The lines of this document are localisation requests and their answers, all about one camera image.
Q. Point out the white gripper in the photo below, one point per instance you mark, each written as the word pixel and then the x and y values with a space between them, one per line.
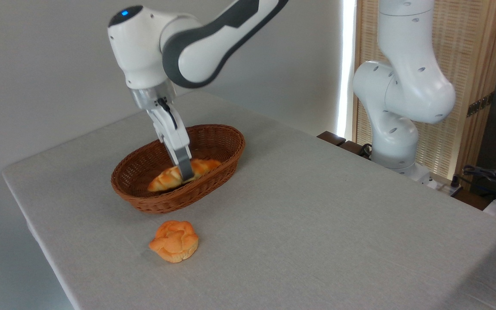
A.
pixel 174 131

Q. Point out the long braided bread loaf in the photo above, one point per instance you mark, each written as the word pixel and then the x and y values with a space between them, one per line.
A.
pixel 164 178

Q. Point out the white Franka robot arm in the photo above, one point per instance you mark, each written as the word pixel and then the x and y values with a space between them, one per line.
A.
pixel 144 47

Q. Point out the round knotted bread roll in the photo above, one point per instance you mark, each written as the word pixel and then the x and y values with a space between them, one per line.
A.
pixel 174 243

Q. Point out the brown oval wicker basket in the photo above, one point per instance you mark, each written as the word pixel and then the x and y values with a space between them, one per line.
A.
pixel 140 172

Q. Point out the grey tablecloth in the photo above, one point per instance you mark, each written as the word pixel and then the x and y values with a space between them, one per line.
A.
pixel 317 237

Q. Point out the black screen hinge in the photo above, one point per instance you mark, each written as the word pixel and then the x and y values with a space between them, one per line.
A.
pixel 480 104

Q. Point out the wooden slatted folding screen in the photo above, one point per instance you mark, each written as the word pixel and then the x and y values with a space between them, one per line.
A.
pixel 467 56

